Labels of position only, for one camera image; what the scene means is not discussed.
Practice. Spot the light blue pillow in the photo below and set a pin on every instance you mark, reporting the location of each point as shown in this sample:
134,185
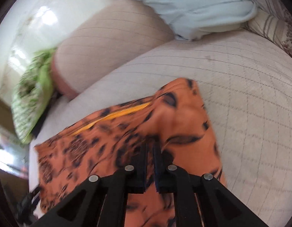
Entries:
192,19

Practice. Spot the striped floral bed sheet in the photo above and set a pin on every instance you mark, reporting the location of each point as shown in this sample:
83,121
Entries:
273,22

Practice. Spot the orange black floral garment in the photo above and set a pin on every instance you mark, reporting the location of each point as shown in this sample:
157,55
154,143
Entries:
105,141

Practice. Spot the green white patterned pillow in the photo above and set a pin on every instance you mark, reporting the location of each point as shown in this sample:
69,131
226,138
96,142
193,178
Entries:
32,95

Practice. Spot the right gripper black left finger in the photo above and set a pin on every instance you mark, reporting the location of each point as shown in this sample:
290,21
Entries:
101,201

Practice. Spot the beige quilted bed cover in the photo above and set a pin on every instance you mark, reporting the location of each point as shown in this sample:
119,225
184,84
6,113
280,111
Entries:
245,82

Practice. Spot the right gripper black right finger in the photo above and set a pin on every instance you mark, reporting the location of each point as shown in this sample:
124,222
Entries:
200,200

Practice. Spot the beige quilted bolster cushion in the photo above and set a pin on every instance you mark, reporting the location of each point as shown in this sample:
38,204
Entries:
110,38

